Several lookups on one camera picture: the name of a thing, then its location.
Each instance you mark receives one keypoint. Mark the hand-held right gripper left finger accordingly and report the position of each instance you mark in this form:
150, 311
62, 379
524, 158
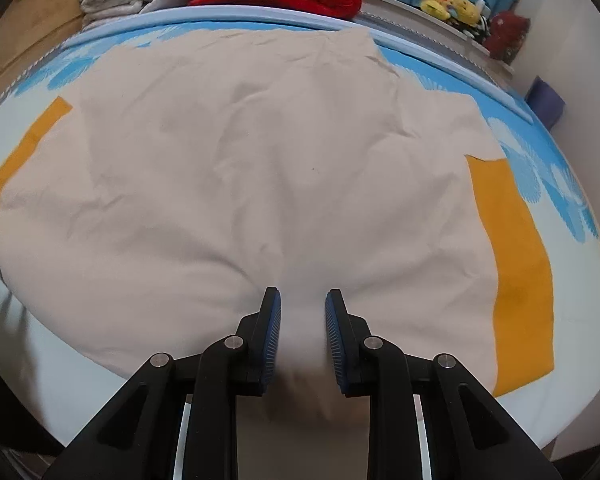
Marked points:
272, 340

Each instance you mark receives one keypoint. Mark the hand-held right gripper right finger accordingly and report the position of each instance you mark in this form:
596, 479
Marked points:
335, 340

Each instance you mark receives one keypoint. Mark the beige and yellow hooded jacket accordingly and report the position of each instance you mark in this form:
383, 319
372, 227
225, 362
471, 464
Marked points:
260, 170

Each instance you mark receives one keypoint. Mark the blue feather print bed sheet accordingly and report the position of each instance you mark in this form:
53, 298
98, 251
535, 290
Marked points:
545, 180

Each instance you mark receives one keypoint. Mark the light blue padded bed edge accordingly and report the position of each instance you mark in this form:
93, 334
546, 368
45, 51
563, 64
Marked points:
430, 57

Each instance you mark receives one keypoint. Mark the purple box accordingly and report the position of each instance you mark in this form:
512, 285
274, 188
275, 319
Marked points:
547, 102

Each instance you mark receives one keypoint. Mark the dark red plush cushion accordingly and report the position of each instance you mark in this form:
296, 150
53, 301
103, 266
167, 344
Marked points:
507, 35

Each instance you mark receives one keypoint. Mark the grey bed frame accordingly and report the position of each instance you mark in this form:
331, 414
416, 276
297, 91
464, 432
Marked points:
430, 27

